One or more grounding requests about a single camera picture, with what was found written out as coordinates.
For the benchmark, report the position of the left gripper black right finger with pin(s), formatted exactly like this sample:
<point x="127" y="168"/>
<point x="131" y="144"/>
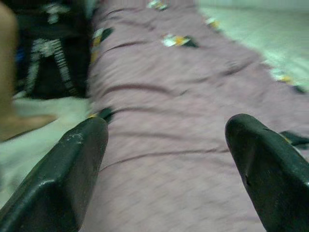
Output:
<point x="277" y="183"/>

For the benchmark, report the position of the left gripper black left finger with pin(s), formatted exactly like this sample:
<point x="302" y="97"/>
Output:
<point x="53" y="186"/>

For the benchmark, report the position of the person's bare leg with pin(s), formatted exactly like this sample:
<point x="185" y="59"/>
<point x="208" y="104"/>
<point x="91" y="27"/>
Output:
<point x="9" y="72"/>

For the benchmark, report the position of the black bag white print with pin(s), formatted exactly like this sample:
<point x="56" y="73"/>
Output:
<point x="48" y="60"/>

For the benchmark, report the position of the white quilted mattress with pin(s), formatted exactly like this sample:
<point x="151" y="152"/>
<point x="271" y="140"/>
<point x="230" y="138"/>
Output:
<point x="265" y="36"/>

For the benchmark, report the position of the pink cartoon print blanket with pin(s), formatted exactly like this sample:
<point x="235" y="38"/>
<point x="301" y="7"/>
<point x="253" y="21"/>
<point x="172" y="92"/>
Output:
<point x="169" y="96"/>

